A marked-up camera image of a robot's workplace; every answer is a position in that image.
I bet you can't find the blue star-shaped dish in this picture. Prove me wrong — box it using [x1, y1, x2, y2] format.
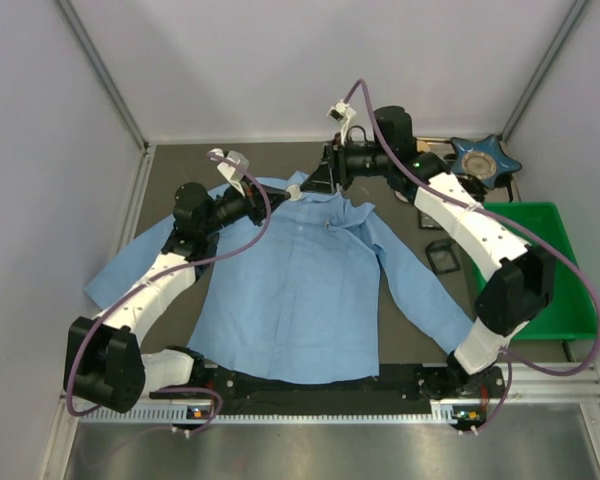
[450, 134, 522, 190]

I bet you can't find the aluminium front rail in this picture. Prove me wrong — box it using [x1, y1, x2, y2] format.
[75, 362, 600, 431]

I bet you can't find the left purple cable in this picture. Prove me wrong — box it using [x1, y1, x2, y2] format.
[64, 148, 274, 436]

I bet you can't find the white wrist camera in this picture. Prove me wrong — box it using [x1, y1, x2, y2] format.
[327, 101, 357, 145]
[211, 148, 250, 194]

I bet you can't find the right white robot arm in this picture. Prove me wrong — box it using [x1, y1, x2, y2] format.
[301, 101, 556, 400]

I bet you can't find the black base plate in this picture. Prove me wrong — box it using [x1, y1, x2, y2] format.
[149, 362, 511, 416]

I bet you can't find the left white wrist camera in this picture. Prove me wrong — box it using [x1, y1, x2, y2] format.
[211, 148, 250, 194]

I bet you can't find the black box gold brooch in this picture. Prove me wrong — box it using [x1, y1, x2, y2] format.
[417, 211, 442, 231]

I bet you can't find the purple cable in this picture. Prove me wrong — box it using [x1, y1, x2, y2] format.
[64, 148, 274, 436]
[342, 78, 600, 436]

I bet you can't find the light blue shirt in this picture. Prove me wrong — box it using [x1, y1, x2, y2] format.
[83, 170, 474, 386]

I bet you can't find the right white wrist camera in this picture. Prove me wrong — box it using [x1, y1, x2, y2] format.
[327, 101, 357, 145]

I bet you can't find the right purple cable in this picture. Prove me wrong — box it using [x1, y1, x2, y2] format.
[342, 78, 600, 436]

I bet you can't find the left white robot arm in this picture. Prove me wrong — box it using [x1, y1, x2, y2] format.
[64, 180, 301, 413]

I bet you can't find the green plastic bin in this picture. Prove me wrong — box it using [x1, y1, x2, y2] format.
[472, 201, 597, 342]

